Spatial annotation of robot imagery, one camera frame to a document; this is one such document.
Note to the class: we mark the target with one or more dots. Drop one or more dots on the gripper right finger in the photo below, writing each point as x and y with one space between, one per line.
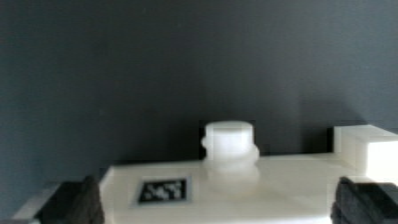
365 203

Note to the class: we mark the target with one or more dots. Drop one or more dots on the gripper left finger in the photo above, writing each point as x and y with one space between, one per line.
67 204

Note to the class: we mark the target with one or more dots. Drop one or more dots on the white cabinet box body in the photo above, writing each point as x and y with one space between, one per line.
280 193

